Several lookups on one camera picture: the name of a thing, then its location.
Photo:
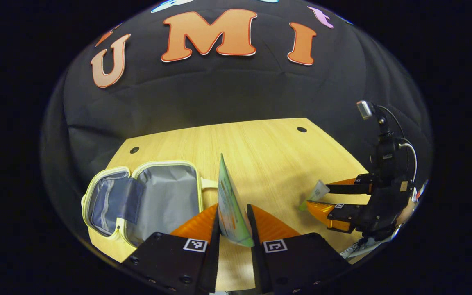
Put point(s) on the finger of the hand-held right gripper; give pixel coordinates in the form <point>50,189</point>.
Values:
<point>330,213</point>
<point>350,188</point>

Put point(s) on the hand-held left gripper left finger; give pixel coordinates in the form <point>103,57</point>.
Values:
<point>213,270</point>

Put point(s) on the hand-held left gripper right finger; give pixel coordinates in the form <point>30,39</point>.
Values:
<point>258,270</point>

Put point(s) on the white green gradient cosmetic tube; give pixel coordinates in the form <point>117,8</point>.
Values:
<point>318,191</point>

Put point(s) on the white cosmetic tube green label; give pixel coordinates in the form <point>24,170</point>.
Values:
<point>230,213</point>

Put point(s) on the pale yellow soft suitcase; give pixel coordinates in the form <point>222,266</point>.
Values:
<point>166,196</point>

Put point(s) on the black backdrop cloth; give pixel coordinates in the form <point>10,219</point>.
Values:
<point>219,94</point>

